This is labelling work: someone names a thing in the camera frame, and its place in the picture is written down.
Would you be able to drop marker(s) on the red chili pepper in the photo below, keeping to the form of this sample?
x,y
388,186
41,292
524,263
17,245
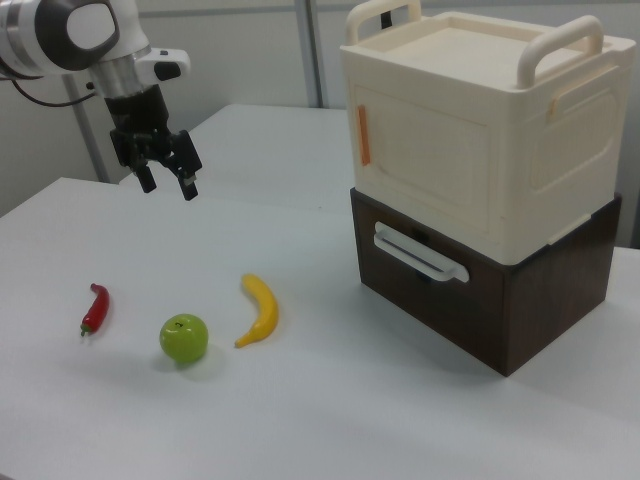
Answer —
x,y
100,307

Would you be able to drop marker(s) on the yellow banana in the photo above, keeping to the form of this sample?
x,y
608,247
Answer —
x,y
267,310

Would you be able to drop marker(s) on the dark brown drawer box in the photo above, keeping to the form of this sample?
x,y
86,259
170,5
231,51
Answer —
x,y
550,310

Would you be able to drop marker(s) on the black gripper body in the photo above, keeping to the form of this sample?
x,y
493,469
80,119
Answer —
x,y
145,130

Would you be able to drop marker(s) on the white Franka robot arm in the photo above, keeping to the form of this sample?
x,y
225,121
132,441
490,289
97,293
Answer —
x,y
127,20

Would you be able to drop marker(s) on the cream plastic cabinet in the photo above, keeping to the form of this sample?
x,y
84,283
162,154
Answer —
x,y
450,50

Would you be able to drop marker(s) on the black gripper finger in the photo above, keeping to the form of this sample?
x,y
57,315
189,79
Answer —
x,y
147,180
188,187

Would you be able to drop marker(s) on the grey partition post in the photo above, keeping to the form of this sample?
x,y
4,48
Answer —
x,y
307,50

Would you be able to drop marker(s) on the cream cabinet door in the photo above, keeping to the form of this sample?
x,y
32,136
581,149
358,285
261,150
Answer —
x,y
425,150

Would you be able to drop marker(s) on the green apple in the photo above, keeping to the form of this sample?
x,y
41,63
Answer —
x,y
182,340

